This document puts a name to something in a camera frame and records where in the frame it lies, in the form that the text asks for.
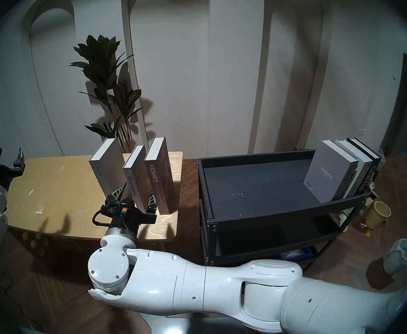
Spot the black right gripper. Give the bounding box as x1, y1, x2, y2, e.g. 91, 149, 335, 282
101, 186, 157, 235

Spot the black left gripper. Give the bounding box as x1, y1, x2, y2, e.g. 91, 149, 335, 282
0, 148, 25, 193

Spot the yellow plastic bucket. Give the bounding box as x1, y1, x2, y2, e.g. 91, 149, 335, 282
364, 200, 392, 230

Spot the dark grey door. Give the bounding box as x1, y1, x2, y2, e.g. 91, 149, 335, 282
381, 48, 407, 158

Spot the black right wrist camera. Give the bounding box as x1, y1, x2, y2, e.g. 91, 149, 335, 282
115, 198, 135, 217

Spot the grey Discontent book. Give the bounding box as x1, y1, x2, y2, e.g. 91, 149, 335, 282
123, 144, 155, 214

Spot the black metal shelf cart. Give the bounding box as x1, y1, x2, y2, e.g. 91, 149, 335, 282
198, 148, 371, 268

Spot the grey metal robot base plate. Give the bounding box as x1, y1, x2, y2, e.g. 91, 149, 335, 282
144, 314, 253, 334

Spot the grey iaura book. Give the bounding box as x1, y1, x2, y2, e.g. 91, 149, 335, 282
304, 140, 359, 202

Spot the large grey SPECIAL ISSUE book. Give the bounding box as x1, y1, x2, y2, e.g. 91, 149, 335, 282
88, 138, 133, 203

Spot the tall green potted plant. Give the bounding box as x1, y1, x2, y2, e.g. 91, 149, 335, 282
69, 35, 144, 153

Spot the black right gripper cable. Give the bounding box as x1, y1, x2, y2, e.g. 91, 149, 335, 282
92, 210, 111, 228

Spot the brown HOMES book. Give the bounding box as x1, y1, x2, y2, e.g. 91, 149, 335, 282
144, 137, 176, 215

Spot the black CENTURY book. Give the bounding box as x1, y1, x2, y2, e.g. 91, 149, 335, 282
348, 137, 381, 194

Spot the silver book small black lettering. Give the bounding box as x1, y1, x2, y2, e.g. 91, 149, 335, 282
336, 140, 373, 198

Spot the white trash bin with bag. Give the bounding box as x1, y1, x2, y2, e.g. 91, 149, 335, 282
383, 238, 407, 275

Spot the light wooden display table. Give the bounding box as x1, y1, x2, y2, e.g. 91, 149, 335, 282
2, 151, 183, 241

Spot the blue bin with clear bag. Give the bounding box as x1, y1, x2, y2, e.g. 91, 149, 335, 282
279, 248, 315, 261

